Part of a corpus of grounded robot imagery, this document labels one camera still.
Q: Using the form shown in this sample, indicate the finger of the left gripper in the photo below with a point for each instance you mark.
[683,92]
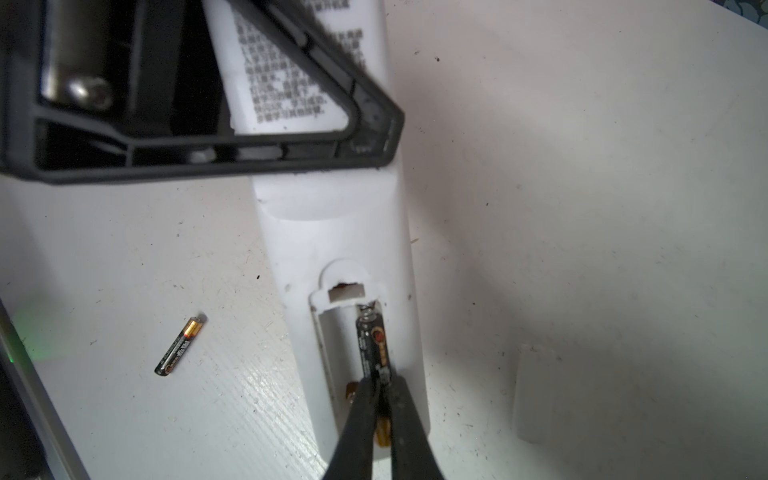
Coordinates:
[102,92]

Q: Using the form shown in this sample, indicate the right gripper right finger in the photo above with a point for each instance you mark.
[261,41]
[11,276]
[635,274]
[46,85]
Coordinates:
[411,454]

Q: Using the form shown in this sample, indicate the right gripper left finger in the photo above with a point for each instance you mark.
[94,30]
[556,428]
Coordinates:
[353,455]

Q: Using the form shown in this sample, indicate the aaa battery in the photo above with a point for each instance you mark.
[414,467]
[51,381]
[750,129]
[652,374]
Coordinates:
[180,345]
[373,348]

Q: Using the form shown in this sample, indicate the white remote control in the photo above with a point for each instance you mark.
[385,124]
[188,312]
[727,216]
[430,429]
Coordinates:
[335,239]

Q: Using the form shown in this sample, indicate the white battery cover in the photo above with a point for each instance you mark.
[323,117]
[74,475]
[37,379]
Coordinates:
[534,393]

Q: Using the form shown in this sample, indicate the aluminium front rail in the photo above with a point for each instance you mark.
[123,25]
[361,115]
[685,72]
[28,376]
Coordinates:
[34,441]

